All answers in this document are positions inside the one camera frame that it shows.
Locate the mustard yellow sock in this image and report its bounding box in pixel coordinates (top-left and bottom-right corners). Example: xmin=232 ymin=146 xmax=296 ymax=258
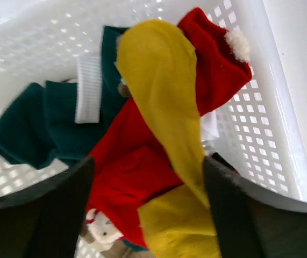
xmin=138 ymin=185 xmax=222 ymax=258
xmin=116 ymin=20 xmax=209 ymax=206

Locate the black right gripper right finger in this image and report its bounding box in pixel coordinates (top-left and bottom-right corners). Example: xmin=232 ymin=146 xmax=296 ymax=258
xmin=203 ymin=156 xmax=307 ymax=257

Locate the red sock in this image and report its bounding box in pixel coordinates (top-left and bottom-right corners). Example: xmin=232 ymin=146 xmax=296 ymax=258
xmin=177 ymin=8 xmax=252 ymax=116
xmin=86 ymin=98 xmax=183 ymax=248

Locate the green christmas sock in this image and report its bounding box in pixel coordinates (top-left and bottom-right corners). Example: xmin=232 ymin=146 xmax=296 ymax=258
xmin=0 ymin=26 xmax=127 ymax=169

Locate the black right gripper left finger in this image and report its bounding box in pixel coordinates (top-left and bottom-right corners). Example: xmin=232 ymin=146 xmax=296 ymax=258
xmin=0 ymin=157 xmax=95 ymax=257

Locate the white plastic basket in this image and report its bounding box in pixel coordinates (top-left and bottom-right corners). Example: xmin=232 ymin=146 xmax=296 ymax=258
xmin=0 ymin=1 xmax=307 ymax=200

